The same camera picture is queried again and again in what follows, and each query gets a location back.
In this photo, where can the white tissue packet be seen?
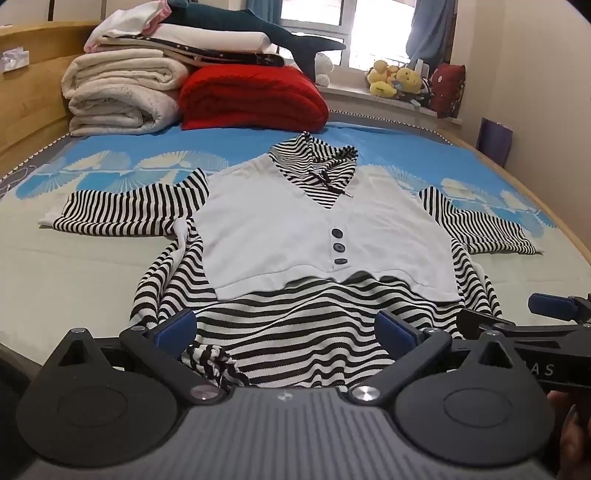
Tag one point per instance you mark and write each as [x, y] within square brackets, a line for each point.
[13, 60]

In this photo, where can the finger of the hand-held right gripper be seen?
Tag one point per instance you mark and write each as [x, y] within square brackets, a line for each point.
[547, 303]
[475, 321]

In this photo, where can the yellow and blue plush toy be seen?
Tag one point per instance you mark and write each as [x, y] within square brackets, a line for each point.
[408, 79]

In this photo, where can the white folded cloth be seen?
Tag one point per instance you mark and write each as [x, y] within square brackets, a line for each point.
[124, 18]

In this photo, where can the purple box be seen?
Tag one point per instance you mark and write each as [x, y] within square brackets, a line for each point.
[494, 143]

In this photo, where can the white folded sheet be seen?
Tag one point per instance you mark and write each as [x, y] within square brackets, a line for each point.
[207, 37]

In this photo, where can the window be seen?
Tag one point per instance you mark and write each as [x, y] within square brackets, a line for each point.
[360, 27]

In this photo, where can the white window sill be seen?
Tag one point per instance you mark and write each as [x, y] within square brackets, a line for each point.
[364, 99]

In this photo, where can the red folded blanket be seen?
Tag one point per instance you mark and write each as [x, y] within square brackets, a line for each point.
[249, 97]

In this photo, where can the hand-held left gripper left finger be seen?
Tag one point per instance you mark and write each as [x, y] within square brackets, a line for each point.
[173, 330]

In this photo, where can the person's right hand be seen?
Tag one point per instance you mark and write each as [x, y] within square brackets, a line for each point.
[575, 438]

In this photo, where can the dark blue shark plush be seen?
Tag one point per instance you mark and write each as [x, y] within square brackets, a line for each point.
[286, 39]

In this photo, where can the dark red cushion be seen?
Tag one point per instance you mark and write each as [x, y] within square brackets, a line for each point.
[447, 90]

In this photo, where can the dark dotted folded blanket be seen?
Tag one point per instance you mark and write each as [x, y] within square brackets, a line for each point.
[258, 59]

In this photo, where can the yellow duck plush toy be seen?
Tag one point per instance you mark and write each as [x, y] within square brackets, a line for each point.
[382, 78]

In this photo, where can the striped and white child's top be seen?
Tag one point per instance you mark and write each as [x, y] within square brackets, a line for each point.
[277, 230]

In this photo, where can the black-and-white striped plush toy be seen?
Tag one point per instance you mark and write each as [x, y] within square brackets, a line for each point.
[425, 92]

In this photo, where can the pink cloth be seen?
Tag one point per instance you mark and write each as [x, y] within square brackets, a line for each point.
[154, 18]

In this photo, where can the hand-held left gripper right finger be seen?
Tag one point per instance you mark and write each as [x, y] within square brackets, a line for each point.
[397, 334]

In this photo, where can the white plush toy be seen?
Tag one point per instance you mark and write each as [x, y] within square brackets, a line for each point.
[324, 69]

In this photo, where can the blue curtain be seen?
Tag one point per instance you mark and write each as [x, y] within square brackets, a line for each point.
[429, 27]
[261, 14]

